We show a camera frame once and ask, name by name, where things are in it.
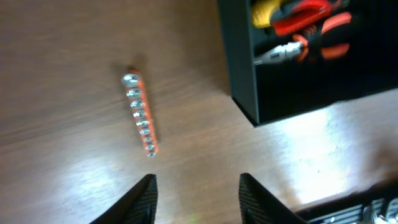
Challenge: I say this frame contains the orange socket bit rail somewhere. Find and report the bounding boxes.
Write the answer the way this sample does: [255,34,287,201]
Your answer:
[121,67,159,158]

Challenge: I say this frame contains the red small cutting pliers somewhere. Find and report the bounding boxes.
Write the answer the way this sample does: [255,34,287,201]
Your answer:
[271,0,343,36]

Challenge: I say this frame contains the black open box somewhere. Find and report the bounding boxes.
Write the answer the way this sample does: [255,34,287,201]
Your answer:
[218,0,397,126]

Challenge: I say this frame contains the yellow black stubby screwdriver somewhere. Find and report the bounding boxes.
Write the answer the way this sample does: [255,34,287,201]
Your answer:
[251,0,283,29]

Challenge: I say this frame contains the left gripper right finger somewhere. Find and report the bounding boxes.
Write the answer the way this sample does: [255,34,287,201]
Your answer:
[238,173,308,224]

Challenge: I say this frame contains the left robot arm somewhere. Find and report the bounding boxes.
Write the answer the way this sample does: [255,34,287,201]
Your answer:
[93,173,397,224]

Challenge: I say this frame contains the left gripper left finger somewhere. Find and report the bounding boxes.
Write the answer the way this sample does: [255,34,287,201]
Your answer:
[90,174,158,224]

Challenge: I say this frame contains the orange long-nose pliers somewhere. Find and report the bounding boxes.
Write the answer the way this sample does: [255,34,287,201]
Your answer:
[254,12,357,65]

